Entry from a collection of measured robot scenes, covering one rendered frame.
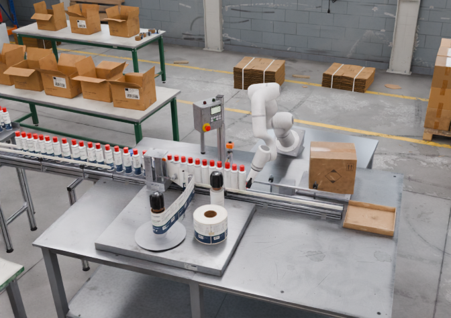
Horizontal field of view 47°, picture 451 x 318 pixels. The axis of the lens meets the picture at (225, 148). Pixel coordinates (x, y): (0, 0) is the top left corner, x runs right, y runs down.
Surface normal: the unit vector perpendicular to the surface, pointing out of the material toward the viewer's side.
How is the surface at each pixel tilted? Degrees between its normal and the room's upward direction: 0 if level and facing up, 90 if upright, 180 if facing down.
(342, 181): 90
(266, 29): 90
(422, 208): 0
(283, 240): 0
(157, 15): 90
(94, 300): 0
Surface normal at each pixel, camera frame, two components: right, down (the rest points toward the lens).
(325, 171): -0.14, 0.47
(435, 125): -0.42, 0.51
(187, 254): -0.03, -0.88
